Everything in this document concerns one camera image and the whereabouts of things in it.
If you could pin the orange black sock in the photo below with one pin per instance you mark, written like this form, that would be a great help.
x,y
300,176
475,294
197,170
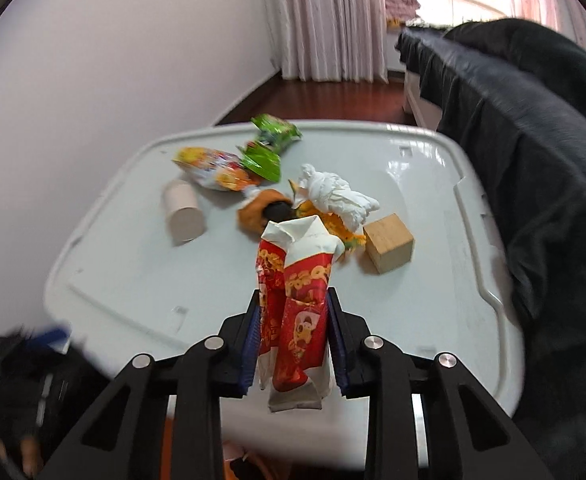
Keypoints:
x,y
262,207

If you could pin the left hand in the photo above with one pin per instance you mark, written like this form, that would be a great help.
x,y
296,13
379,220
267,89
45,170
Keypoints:
x,y
22,460

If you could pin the white plastic bin lid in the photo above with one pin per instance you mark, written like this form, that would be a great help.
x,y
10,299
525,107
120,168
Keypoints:
x,y
124,287

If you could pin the yellow orange jelly pouch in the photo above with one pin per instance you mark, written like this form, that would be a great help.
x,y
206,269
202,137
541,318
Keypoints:
x,y
215,169

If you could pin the wooden block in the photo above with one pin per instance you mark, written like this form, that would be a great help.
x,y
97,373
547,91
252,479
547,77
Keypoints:
x,y
389,243

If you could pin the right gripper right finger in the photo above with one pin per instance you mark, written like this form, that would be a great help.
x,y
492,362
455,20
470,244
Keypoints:
x,y
427,418

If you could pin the orange trash bucket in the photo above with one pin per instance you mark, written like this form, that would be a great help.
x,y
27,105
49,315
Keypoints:
x,y
206,456

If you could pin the red white paper carton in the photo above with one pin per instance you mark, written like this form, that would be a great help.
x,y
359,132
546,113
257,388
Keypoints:
x,y
293,266

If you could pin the orange peel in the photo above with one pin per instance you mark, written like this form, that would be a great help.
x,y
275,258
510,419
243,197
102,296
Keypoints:
x,y
303,207

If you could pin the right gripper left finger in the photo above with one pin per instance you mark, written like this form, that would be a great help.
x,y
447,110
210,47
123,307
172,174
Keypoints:
x,y
120,435

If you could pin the dark blue bed blanket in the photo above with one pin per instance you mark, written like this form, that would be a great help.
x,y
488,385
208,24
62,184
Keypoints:
x,y
513,95

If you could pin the green snack wrapper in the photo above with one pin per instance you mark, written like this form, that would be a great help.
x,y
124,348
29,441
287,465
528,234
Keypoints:
x,y
262,155

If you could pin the folded pink quilts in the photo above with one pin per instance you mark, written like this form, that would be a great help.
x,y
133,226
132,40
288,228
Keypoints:
x,y
401,11

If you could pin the white cloth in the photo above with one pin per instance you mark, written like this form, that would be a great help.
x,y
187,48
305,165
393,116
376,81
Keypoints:
x,y
331,194

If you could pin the pink curtain left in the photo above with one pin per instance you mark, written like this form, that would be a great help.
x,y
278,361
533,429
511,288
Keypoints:
x,y
328,40

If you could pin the white paper cup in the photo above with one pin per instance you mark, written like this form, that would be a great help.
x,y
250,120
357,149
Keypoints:
x,y
183,217

